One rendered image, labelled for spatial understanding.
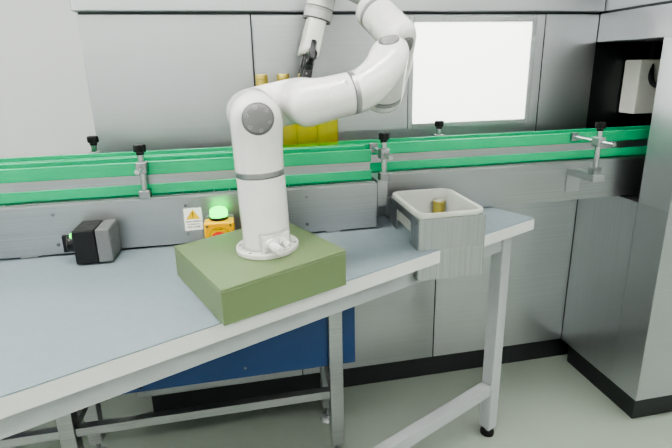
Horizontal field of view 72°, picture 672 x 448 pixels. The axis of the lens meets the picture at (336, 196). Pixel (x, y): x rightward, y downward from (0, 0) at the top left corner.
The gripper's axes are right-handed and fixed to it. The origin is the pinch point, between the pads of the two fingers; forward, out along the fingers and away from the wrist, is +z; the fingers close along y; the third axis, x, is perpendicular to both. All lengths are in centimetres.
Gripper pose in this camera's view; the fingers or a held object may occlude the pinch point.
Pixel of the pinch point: (304, 76)
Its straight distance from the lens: 132.5
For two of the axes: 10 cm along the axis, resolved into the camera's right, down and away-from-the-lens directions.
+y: 1.8, 2.6, -9.5
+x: 9.6, 1.8, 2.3
